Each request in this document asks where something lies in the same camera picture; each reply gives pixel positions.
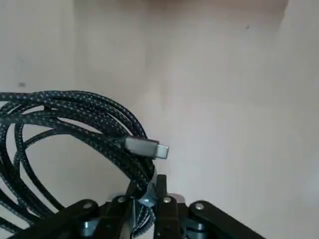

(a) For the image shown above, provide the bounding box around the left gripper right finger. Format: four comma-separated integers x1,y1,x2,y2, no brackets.
154,174,269,239

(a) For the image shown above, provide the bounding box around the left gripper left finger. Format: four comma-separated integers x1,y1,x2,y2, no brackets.
22,195,137,239

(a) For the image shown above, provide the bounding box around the black braided USB cable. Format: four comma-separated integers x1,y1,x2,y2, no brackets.
0,91,170,239

